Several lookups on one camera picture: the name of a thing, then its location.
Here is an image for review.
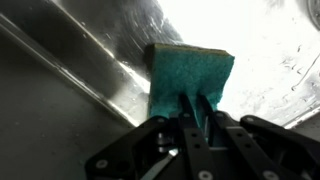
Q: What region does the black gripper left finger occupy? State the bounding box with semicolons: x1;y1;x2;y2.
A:
84;93;218;180

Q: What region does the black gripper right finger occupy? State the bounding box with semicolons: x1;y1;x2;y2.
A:
199;94;320;180

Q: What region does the stainless steel sink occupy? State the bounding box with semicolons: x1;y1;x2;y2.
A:
0;0;320;180

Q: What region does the teal sponge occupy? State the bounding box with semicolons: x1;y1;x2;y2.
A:
144;43;235;148

